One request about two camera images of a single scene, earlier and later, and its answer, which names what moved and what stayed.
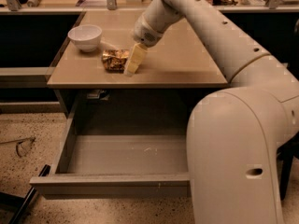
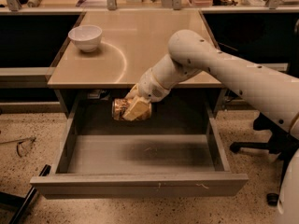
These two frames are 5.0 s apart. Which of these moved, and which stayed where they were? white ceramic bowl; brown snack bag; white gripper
Moved: white gripper; brown snack bag
Stayed: white ceramic bowl
